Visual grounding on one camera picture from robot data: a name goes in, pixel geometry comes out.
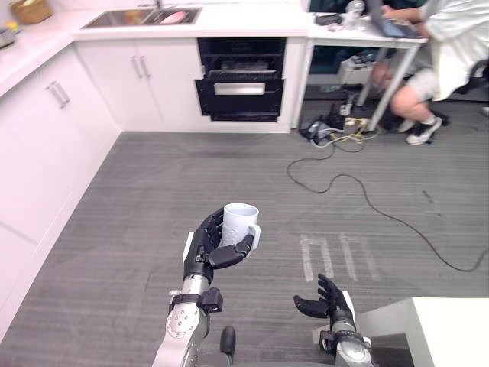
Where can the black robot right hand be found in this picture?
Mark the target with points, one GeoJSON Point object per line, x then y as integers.
{"type": "Point", "coordinates": [336, 302]}

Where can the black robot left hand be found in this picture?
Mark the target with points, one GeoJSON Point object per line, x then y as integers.
{"type": "Point", "coordinates": [198, 252]}

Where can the pink plate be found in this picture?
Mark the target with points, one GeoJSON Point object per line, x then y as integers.
{"type": "Point", "coordinates": [173, 17]}

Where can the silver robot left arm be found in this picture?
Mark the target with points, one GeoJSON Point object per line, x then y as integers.
{"type": "Point", "coordinates": [183, 325]}

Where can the black built-in dishwasher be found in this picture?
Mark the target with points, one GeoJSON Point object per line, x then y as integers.
{"type": "Point", "coordinates": [240, 91]}

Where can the stainless steel double sink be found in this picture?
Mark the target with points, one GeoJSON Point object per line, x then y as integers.
{"type": "Point", "coordinates": [141, 18]}

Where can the grey robot torso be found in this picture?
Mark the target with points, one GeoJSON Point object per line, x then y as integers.
{"type": "Point", "coordinates": [267, 361]}

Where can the silver robot left leg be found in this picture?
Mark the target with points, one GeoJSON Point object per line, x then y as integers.
{"type": "Point", "coordinates": [228, 339]}

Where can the white low table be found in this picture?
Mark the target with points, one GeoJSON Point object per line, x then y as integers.
{"type": "Point", "coordinates": [451, 332]}

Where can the white cabinet run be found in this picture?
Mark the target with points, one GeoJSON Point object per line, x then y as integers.
{"type": "Point", "coordinates": [114, 84]}

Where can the white box under desk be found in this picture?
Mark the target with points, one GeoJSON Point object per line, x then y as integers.
{"type": "Point", "coordinates": [353, 70]}

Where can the chrome faucet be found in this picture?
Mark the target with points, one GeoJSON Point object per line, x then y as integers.
{"type": "Point", "coordinates": [158, 3]}

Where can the white desk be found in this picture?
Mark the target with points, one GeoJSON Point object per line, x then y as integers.
{"type": "Point", "coordinates": [344, 34]}

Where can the black object on desk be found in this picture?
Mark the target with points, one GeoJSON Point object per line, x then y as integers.
{"type": "Point", "coordinates": [328, 19]}

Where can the dark laptop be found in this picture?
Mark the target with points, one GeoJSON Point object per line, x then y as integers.
{"type": "Point", "coordinates": [389, 23]}

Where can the clear plastic bottle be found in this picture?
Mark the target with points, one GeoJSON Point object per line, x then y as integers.
{"type": "Point", "coordinates": [354, 13]}

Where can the yellow sponge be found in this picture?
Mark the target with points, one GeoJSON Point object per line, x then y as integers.
{"type": "Point", "coordinates": [12, 26]}

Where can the wicker basket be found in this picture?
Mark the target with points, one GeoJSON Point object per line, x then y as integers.
{"type": "Point", "coordinates": [31, 10]}

